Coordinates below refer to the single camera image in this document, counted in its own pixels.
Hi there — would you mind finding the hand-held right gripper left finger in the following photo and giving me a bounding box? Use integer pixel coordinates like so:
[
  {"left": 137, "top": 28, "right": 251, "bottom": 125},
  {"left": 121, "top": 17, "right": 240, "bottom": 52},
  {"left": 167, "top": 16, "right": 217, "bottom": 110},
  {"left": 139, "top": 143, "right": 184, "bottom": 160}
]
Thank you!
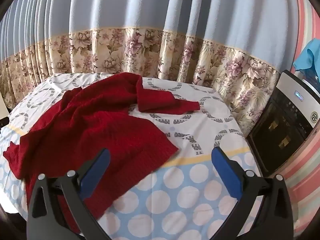
[{"left": 27, "top": 148, "right": 111, "bottom": 240}]

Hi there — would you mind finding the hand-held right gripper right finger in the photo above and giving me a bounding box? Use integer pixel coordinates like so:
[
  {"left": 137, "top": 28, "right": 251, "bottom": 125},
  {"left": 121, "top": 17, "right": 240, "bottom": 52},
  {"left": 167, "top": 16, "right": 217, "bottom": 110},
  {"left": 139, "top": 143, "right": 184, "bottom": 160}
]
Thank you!
[{"left": 210, "top": 147, "right": 295, "bottom": 240}]

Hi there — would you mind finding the red knit sweater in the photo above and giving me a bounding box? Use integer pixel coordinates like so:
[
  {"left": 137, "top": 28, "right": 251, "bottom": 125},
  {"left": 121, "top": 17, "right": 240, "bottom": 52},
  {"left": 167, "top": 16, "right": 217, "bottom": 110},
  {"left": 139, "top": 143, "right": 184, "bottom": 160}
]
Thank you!
[{"left": 3, "top": 72, "right": 200, "bottom": 220}]

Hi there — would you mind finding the printed bed sheet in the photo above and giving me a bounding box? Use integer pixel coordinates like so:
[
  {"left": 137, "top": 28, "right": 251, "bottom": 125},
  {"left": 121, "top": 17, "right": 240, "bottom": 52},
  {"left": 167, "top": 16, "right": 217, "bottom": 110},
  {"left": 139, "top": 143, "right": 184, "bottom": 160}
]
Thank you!
[{"left": 0, "top": 72, "right": 265, "bottom": 240}]

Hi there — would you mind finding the black water dispenser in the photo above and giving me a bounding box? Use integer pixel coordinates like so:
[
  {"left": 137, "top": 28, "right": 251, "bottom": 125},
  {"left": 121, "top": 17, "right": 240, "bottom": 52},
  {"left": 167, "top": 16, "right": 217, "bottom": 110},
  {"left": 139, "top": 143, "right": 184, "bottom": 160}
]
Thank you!
[{"left": 246, "top": 70, "right": 320, "bottom": 177}]

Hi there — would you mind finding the blue cloth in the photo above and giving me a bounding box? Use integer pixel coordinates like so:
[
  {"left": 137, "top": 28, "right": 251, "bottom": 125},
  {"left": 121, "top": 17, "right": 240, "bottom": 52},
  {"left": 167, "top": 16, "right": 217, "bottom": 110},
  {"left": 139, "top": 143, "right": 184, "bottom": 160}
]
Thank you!
[{"left": 292, "top": 39, "right": 320, "bottom": 71}]

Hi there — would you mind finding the blue floral curtain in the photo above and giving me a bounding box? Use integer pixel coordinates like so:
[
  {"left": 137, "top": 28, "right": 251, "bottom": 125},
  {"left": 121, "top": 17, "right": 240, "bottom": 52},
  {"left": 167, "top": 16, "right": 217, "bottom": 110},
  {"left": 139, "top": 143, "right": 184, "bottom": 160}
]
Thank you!
[{"left": 0, "top": 0, "right": 298, "bottom": 138}]

